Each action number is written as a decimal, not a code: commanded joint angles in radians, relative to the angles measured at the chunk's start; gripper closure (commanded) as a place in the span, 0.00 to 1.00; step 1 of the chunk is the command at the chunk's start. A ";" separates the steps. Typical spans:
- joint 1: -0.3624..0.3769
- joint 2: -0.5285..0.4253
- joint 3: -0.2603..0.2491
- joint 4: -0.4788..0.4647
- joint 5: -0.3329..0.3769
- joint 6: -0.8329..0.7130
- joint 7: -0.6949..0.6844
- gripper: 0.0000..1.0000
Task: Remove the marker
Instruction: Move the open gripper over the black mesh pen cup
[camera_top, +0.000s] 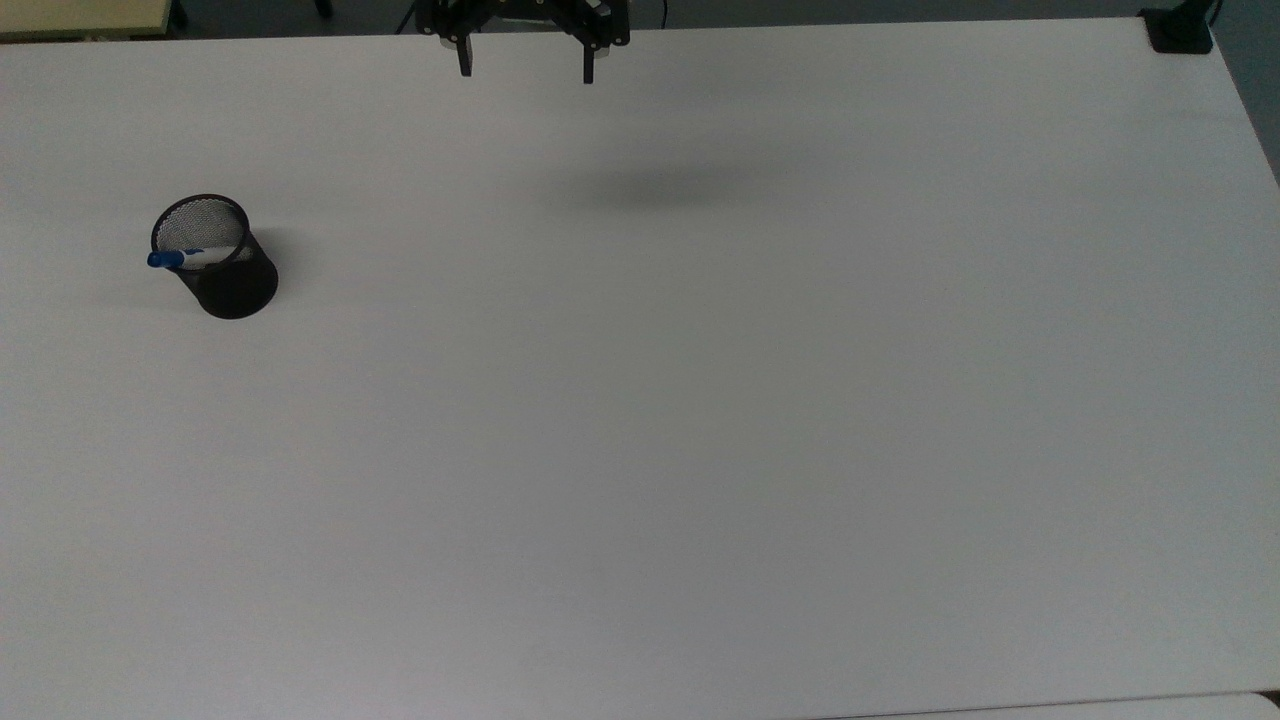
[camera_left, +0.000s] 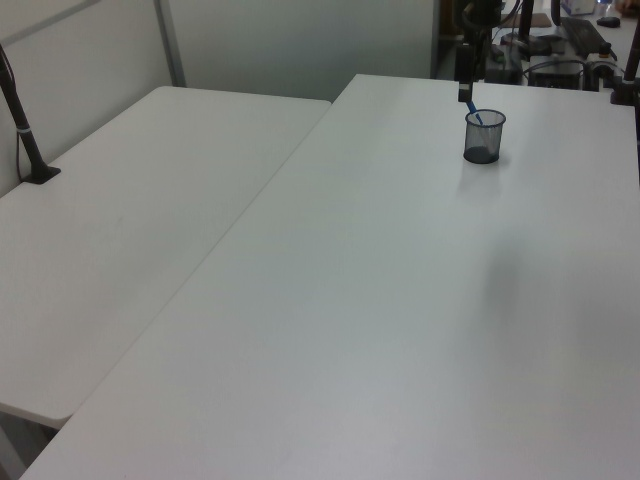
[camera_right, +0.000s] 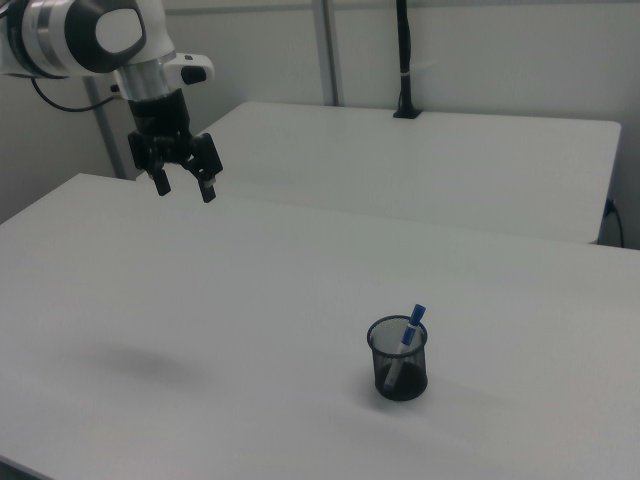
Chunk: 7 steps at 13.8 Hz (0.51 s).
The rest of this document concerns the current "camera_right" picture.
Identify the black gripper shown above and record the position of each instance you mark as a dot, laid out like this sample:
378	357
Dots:
160	117

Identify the blue and white marker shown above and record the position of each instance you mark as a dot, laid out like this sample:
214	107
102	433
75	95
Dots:
406	340

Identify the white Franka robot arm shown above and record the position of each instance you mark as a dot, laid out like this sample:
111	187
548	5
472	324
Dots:
60	35

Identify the black mesh pen cup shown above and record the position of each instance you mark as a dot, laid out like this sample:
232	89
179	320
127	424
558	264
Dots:
400	372

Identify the grey partition post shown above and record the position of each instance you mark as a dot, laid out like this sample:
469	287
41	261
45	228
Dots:
329	50

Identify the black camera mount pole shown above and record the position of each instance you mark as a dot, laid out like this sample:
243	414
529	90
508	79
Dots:
406	55

